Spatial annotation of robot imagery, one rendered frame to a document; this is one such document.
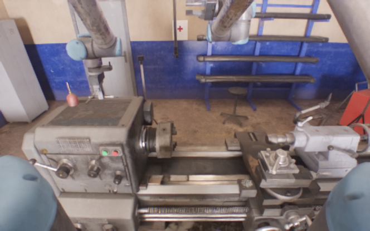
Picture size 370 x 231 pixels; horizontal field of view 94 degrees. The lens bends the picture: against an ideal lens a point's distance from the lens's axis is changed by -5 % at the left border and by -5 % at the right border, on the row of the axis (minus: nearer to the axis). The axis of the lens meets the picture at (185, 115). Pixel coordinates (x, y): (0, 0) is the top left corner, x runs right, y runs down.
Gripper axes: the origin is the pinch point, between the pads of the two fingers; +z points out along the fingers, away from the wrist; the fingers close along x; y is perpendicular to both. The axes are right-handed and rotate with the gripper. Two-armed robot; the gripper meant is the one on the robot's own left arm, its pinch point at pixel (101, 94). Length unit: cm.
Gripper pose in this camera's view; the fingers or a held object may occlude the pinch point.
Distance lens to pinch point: 118.6
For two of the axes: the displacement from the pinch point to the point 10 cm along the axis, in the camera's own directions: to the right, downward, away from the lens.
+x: 1.3, 5.0, -8.6
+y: -9.9, 0.7, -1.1
